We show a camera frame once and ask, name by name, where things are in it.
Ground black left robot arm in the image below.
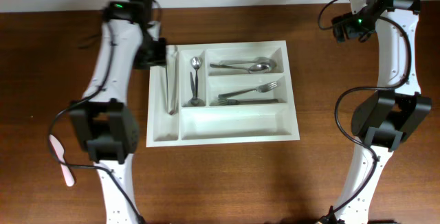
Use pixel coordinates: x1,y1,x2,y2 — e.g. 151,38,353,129
68,0,167,223

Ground white plastic cutlery tray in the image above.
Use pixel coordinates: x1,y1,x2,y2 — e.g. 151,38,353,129
146,41,300,147

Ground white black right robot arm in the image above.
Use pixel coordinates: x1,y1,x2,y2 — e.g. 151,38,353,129
318,0,432,223

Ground small metal teaspoon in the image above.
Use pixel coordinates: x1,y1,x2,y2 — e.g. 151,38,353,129
190,57,201,106

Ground metal fork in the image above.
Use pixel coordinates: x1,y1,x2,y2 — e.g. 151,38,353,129
218,81,279,99
217,98,279,106

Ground white plastic knife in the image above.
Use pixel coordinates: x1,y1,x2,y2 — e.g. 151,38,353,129
49,135,76,187

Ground long metal tongs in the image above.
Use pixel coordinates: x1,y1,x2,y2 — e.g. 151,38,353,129
166,45,178,115

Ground large metal spoon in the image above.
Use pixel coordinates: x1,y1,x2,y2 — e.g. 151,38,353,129
219,57,276,65
210,63,273,74

